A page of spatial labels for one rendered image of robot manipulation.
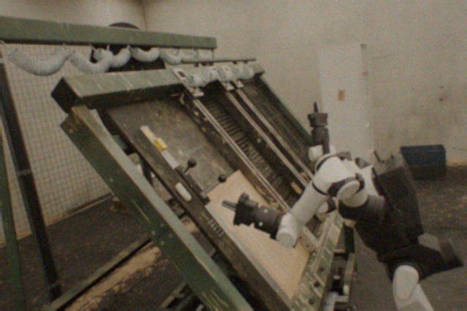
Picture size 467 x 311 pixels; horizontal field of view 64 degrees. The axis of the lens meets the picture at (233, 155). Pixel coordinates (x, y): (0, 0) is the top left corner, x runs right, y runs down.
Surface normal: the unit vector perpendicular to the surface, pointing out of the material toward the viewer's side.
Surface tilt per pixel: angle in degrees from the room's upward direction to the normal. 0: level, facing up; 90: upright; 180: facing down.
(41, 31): 90
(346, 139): 90
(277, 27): 90
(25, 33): 90
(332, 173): 45
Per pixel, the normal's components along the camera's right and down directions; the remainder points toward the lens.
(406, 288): -0.37, 0.24
